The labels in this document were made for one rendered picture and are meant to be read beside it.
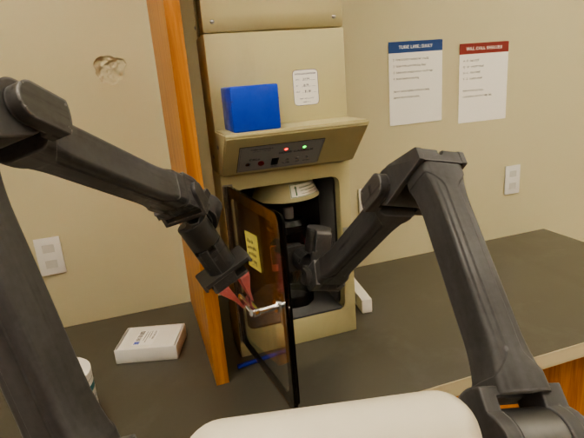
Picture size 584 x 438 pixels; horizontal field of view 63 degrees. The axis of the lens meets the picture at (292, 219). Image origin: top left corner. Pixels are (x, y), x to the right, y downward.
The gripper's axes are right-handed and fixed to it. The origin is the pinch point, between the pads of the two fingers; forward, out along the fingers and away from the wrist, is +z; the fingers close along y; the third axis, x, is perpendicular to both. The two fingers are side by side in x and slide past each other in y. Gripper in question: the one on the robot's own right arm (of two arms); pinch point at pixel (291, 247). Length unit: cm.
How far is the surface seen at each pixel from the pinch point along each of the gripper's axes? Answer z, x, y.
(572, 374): -36, 35, -61
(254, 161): -15.7, -26.5, 11.4
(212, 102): -10.2, -39.4, 18.0
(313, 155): -15.3, -26.1, -2.5
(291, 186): -7.1, -18.0, 0.7
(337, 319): -9.1, 19.2, -8.4
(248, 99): -20.9, -39.6, 12.6
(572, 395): -36, 41, -61
